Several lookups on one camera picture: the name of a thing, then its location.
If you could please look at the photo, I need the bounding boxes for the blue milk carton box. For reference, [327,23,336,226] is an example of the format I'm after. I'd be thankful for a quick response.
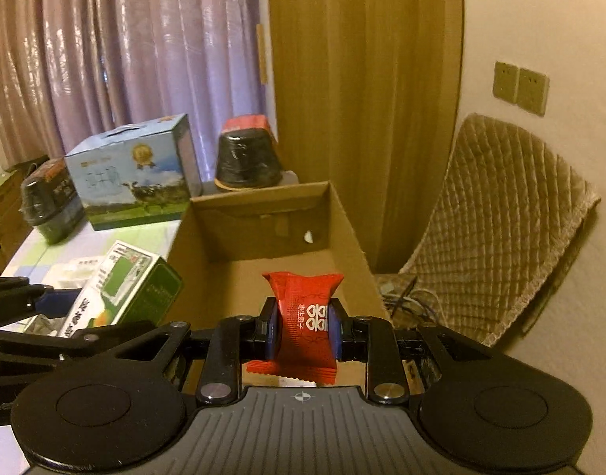
[66,114,202,230]

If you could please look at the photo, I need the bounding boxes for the red candy wrapper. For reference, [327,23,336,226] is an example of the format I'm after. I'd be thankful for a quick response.
[247,271,344,385]

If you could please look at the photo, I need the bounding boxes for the black wrapped bowl left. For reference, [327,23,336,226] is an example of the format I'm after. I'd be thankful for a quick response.
[21,158,84,245]

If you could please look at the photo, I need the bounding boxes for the purple curtain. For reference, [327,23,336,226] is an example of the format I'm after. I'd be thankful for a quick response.
[0,0,265,178]

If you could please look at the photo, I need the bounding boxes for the black wrapped bowl right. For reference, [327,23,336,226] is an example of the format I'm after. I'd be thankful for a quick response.
[215,127,282,191]

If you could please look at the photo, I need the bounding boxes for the brown cardboard box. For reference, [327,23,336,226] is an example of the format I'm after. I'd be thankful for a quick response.
[166,182,386,329]

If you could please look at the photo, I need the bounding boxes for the black wrapped bowl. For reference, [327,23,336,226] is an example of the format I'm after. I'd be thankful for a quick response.
[21,158,84,245]
[215,127,282,191]

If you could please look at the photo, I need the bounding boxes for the checkered tablecloth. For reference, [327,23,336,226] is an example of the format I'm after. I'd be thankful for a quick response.
[4,221,178,337]

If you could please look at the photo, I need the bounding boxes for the beige wall sockets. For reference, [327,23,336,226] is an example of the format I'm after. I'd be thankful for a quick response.
[492,61,550,117]

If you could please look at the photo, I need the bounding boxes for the green white spray box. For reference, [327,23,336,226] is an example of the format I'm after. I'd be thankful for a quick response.
[58,241,183,338]

